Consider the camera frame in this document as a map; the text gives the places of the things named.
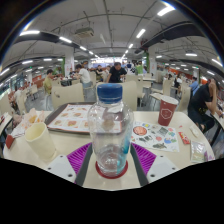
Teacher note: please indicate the red tissue pack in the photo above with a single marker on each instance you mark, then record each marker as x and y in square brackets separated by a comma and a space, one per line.
[10, 141]

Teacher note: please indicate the group of beige chairs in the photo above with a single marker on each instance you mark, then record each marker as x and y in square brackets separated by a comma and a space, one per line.
[183, 98]

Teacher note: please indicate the neighbouring white table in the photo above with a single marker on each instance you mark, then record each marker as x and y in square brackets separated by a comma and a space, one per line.
[218, 120]
[4, 121]

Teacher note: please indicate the dark food tray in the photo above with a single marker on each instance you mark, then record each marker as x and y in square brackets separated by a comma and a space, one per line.
[51, 115]

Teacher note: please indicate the small white sachet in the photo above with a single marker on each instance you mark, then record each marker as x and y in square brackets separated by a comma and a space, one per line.
[194, 131]

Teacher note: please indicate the colourful printed leaflet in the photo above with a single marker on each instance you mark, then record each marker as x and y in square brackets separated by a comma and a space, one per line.
[155, 136]

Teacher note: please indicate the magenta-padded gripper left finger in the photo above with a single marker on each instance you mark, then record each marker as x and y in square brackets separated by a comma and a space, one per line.
[78, 159]

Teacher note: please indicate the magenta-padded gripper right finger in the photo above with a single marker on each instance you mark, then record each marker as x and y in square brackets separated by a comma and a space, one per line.
[145, 159]

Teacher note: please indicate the printed paper tray liner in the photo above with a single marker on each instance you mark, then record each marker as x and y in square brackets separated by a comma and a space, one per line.
[70, 118]

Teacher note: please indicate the person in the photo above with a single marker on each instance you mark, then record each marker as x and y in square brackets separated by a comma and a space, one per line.
[200, 100]
[48, 85]
[194, 86]
[84, 76]
[116, 74]
[139, 69]

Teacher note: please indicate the ceiling air conditioner unit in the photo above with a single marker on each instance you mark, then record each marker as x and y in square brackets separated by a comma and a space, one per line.
[84, 32]

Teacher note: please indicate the clear plastic bag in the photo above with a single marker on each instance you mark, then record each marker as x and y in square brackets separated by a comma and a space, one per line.
[199, 151]

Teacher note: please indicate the cream plastic cup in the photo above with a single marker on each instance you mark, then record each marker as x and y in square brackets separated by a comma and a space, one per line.
[40, 141]

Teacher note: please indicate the red paper cup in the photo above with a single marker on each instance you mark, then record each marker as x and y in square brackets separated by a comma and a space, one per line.
[167, 111]

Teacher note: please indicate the group of ceiling lights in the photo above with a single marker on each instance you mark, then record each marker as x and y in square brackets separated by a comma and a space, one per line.
[30, 32]

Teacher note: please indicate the small red sauce packet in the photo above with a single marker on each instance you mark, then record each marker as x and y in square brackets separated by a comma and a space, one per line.
[184, 137]

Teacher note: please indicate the clear bottle with blue cap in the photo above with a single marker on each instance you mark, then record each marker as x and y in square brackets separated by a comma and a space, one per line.
[110, 133]

